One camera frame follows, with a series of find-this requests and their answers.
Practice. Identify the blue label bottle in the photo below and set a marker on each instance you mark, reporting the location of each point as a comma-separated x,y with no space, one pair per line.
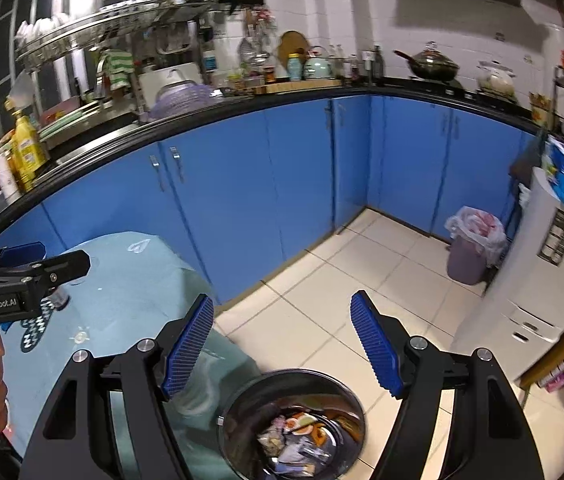
208,62

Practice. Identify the white cooking pot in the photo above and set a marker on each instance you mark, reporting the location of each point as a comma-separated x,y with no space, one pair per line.
497,80

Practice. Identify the black wok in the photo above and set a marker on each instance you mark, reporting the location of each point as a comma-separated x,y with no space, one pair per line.
432,66

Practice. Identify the round wooden board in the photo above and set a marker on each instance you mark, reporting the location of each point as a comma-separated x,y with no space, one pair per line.
289,42

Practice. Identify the dark glass bottle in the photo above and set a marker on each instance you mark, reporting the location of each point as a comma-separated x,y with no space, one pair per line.
377,67

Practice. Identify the dark cloth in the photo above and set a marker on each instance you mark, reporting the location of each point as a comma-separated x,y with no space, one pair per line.
529,165

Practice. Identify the green striped towel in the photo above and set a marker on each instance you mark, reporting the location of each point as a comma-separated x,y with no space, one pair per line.
118,70

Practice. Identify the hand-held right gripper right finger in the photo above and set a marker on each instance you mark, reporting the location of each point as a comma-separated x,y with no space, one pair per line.
374,345

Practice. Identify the small blue packet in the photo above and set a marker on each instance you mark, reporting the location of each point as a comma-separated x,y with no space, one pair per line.
8,325

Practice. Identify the wooden cutting board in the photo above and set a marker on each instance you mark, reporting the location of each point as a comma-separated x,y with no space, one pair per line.
302,86

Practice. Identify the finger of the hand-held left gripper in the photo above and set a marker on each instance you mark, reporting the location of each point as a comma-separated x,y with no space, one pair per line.
64,265
19,254

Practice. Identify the yellow bottle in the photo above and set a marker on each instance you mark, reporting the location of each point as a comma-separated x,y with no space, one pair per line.
27,152

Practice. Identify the orange snack piece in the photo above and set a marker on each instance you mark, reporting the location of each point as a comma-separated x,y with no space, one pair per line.
320,434

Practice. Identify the purple plastic basin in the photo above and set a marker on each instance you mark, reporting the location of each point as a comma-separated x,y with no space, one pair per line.
182,97

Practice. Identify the jar with yellow lid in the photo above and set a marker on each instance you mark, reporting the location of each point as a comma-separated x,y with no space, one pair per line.
295,69

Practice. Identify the round black trash bin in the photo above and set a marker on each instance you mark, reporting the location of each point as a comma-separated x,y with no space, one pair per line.
242,412

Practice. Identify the pink box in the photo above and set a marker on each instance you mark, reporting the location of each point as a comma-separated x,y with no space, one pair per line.
562,375

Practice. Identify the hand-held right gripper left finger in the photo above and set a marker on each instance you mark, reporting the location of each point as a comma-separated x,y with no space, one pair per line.
187,350

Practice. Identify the blue kitchen cabinets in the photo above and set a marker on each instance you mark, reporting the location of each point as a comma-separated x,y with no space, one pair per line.
242,185

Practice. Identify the pale purple tube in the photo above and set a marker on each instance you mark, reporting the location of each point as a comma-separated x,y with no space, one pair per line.
292,458

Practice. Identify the wooden cabinet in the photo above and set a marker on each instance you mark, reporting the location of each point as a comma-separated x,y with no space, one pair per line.
562,340

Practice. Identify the steel dish rack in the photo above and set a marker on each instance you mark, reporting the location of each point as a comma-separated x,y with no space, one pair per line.
112,20

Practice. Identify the grey bin with white bag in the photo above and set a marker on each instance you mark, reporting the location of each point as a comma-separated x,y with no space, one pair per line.
467,260

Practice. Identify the white bottle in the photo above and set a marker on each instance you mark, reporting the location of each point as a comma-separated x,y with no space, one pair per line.
4,175

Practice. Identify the orange and green food packet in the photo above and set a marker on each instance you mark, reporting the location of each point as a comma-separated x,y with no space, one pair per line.
299,424

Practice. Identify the white refrigerator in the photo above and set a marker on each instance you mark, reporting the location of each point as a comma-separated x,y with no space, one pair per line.
522,285

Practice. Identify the mint green kettle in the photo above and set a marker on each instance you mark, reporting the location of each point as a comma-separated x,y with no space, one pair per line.
318,67

